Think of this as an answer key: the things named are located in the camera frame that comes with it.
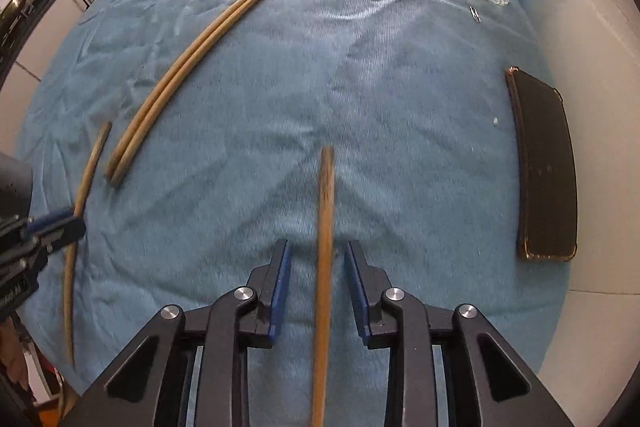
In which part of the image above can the wooden chopstick upper pair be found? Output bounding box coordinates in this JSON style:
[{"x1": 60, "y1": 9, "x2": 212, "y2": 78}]
[{"x1": 105, "y1": 0, "x2": 259, "y2": 186}]

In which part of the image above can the wooden chopstick pair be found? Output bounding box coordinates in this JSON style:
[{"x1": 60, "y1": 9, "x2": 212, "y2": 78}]
[
  {"x1": 105, "y1": 0, "x2": 259, "y2": 186},
  {"x1": 109, "y1": 0, "x2": 291, "y2": 189}
]

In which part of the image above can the blue table cloth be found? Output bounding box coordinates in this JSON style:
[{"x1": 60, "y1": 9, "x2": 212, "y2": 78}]
[{"x1": 15, "y1": 0, "x2": 570, "y2": 426}]

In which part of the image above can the wooden chopstick lower pair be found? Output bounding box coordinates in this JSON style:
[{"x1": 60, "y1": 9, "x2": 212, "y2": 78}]
[{"x1": 109, "y1": 0, "x2": 291, "y2": 189}]

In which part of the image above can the paper clip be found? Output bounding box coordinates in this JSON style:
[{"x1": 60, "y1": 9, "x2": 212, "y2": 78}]
[{"x1": 469, "y1": 5, "x2": 482, "y2": 24}]

